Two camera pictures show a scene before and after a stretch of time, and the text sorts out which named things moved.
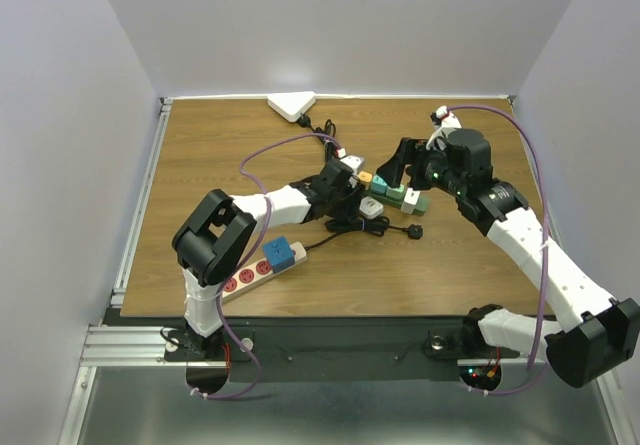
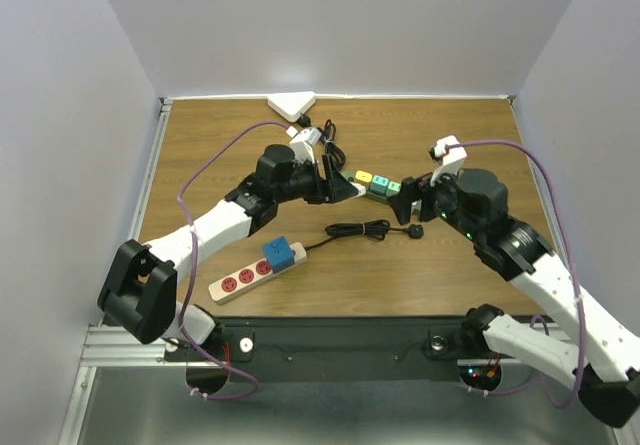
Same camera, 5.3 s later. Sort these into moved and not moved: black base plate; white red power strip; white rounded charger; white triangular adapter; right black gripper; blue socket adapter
Moved: right black gripper; white rounded charger
Not moved: white triangular adapter; black base plate; white red power strip; blue socket adapter
